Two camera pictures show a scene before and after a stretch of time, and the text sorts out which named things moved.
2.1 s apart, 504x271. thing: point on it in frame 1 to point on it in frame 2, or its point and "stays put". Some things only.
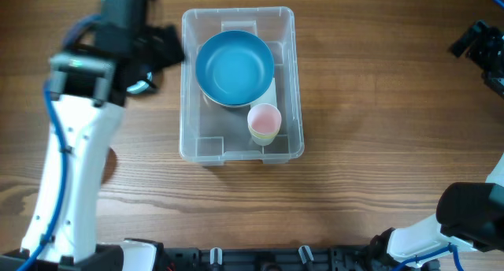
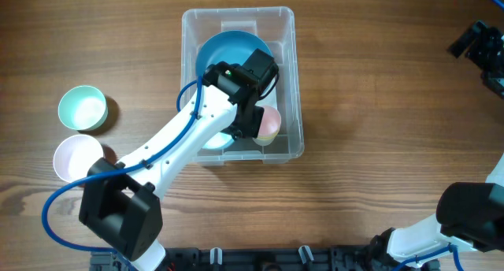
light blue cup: [140, 86] to [219, 140]
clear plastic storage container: [240, 96] stays put
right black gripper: [484, 50] stays put
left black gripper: [158, 50] to [252, 126]
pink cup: [264, 118] stays put
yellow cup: [262, 135] stays put
